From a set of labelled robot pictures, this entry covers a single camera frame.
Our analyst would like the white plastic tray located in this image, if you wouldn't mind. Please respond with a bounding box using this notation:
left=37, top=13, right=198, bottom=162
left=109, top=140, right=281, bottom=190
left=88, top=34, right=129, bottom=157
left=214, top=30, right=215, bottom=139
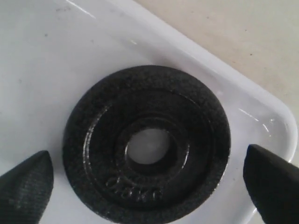
left=0, top=0, right=298, bottom=224

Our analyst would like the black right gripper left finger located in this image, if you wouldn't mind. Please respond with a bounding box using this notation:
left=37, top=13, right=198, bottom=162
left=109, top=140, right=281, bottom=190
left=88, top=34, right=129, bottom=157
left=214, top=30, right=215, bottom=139
left=0, top=151, right=54, bottom=224

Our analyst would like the black weight plate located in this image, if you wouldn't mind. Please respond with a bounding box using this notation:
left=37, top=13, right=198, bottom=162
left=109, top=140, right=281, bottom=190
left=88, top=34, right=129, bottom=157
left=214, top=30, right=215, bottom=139
left=63, top=66, right=231, bottom=223

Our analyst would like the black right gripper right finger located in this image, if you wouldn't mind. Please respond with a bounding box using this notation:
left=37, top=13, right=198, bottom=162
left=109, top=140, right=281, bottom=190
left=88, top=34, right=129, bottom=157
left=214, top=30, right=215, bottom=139
left=243, top=144, right=299, bottom=224

